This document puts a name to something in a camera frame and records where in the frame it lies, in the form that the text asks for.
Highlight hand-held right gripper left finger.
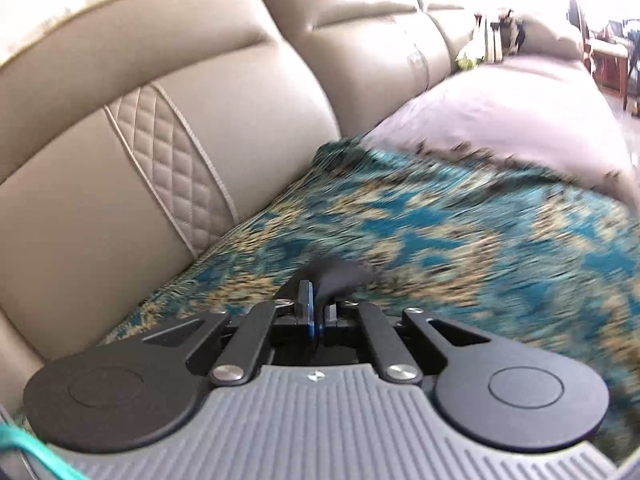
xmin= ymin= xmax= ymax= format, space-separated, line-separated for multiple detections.
xmin=142 ymin=279 xmax=317 ymax=389

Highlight beige leather sofa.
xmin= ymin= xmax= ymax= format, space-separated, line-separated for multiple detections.
xmin=0 ymin=0 xmax=483 ymax=401

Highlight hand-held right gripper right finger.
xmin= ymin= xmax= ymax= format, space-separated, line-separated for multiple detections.
xmin=319 ymin=299 xmax=495 ymax=387

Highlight black pants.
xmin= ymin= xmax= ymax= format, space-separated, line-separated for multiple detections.
xmin=299 ymin=258 xmax=377 ymax=307

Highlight dark object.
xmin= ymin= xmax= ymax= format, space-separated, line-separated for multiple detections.
xmin=492 ymin=7 xmax=527 ymax=57

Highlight green object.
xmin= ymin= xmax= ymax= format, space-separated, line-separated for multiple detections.
xmin=456 ymin=37 xmax=482 ymax=73

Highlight teal cord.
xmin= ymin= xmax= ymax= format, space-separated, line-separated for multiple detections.
xmin=0 ymin=422 xmax=87 ymax=480

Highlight wooden chair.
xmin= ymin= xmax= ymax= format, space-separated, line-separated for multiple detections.
xmin=569 ymin=0 xmax=640 ymax=113

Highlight teal gold patterned blanket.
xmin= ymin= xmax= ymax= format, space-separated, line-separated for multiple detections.
xmin=15 ymin=139 xmax=640 ymax=463

